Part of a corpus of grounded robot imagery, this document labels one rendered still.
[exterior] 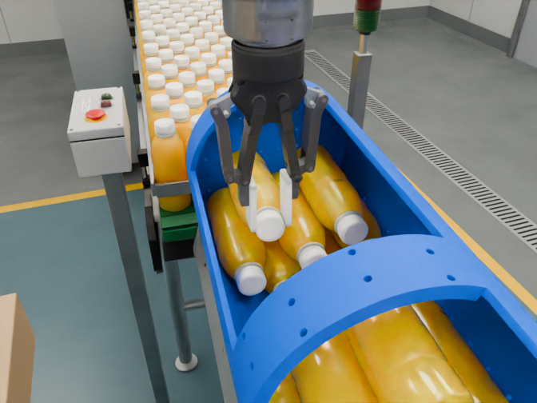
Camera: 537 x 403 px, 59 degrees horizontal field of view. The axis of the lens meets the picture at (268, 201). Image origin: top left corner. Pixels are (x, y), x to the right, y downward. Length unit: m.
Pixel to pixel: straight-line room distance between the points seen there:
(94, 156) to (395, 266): 0.69
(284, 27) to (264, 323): 0.27
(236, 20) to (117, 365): 1.60
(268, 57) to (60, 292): 1.89
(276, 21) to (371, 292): 0.25
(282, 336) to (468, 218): 2.31
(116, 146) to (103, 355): 1.15
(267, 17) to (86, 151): 0.58
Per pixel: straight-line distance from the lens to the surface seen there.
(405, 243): 0.43
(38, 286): 2.33
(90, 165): 0.98
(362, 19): 1.26
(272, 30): 0.47
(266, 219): 0.60
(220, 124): 0.52
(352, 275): 0.40
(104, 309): 2.13
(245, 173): 0.55
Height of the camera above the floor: 1.50
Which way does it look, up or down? 35 degrees down
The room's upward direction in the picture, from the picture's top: straight up
